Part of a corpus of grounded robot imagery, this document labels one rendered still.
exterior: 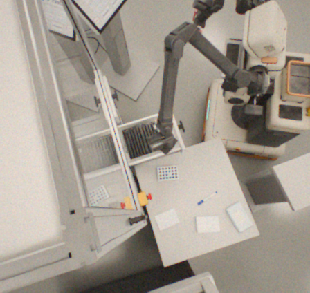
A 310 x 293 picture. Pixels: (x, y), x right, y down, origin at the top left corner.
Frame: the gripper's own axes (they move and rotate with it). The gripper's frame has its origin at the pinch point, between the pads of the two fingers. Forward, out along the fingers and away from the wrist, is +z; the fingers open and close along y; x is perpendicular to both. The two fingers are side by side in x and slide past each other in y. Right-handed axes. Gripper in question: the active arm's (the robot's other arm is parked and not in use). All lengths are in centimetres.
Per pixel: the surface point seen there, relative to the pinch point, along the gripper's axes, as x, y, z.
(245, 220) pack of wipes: 59, -1, 16
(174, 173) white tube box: 11.5, 4.6, 17.8
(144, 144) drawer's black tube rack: -13.0, 4.4, 10.1
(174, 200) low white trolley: 21.4, 16.8, 21.8
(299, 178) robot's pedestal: 70, -43, 18
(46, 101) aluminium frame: -6, 32, -100
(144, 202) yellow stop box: 9.4, 29.6, 7.4
